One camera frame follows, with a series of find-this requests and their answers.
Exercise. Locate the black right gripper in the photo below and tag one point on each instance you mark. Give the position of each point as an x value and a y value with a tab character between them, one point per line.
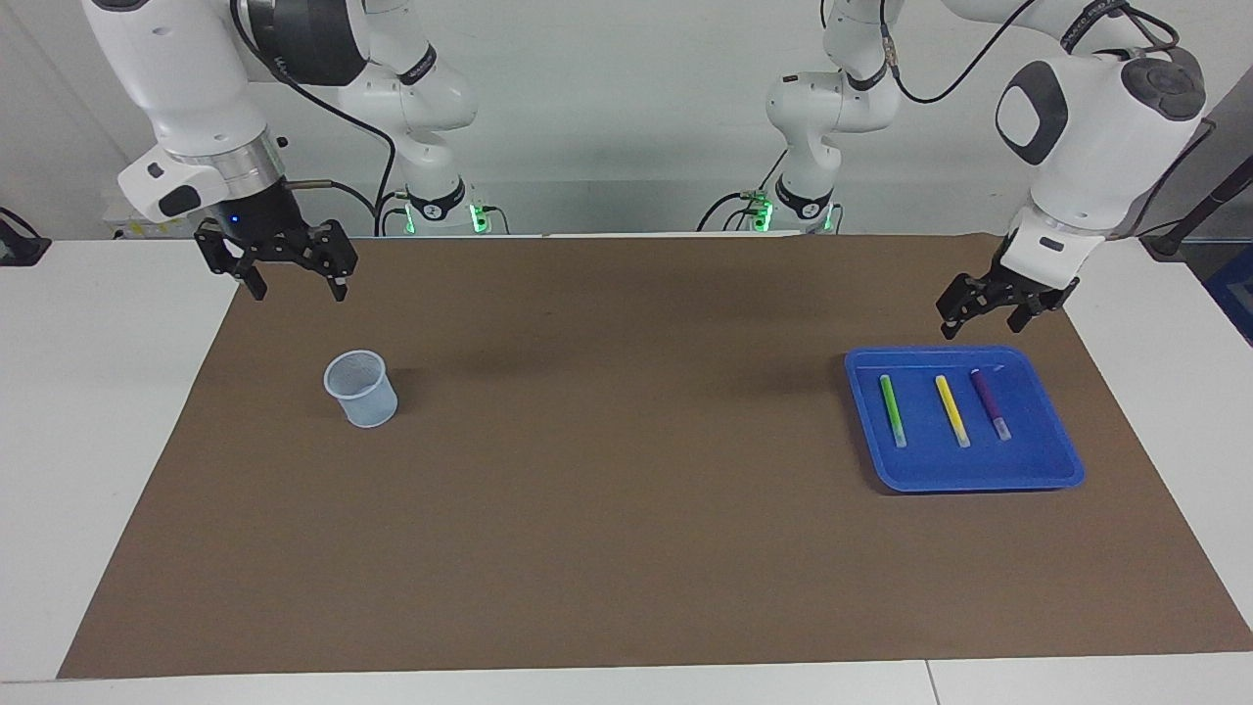
264	230

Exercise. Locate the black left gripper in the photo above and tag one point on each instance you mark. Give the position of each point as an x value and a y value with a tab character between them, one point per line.
1018	284

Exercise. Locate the yellow highlighter pen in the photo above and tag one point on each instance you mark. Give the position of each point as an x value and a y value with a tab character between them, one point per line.
951	409

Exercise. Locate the green highlighter pen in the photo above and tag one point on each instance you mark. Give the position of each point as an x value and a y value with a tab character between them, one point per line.
892	409

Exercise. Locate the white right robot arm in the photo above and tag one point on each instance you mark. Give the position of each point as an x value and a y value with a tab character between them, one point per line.
186	88

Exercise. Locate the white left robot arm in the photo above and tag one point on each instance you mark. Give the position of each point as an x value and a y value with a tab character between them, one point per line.
1096	127

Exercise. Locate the purple highlighter pen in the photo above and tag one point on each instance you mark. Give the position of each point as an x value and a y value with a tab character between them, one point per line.
989	401

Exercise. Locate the translucent plastic cup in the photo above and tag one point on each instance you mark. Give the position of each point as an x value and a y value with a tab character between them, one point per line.
364	397

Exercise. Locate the blue plastic tray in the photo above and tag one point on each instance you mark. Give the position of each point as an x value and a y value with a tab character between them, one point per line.
940	465

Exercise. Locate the black stand pole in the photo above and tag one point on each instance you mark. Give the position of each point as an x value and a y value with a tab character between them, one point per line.
1209	201

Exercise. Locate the blue box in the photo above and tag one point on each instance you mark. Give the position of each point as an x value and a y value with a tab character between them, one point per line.
1235	294

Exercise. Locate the brown table mat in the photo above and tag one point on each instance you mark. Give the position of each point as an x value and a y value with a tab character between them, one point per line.
626	490

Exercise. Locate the black clamp mount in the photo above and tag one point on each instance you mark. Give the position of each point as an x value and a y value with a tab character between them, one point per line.
20	247

